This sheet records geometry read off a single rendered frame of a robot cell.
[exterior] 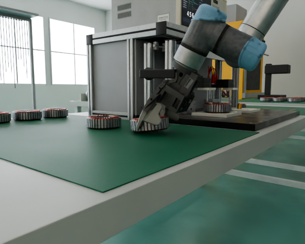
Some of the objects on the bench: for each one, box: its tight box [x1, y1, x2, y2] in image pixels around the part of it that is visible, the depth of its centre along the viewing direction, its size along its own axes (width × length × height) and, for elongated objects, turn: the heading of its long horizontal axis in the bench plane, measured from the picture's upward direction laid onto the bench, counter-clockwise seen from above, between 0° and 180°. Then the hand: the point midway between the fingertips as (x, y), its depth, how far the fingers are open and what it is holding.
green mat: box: [246, 105, 305, 115], centre depth 189 cm, size 94×61×1 cm
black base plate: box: [138, 108, 300, 131], centre depth 125 cm, size 47×64×2 cm
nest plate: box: [231, 107, 260, 113], centre depth 133 cm, size 15×15×1 cm
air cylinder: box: [177, 101, 196, 114], centre depth 123 cm, size 5×8×6 cm
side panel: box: [86, 39, 137, 120], centre depth 121 cm, size 28×3×32 cm
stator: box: [86, 115, 121, 129], centre depth 93 cm, size 11×11×4 cm
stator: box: [130, 116, 169, 132], centre depth 81 cm, size 11×11×4 cm
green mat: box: [0, 114, 259, 193], centre depth 88 cm, size 94×61×1 cm
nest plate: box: [191, 111, 242, 118], centre depth 114 cm, size 15×15×1 cm
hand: (148, 125), depth 82 cm, fingers closed on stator, 13 cm apart
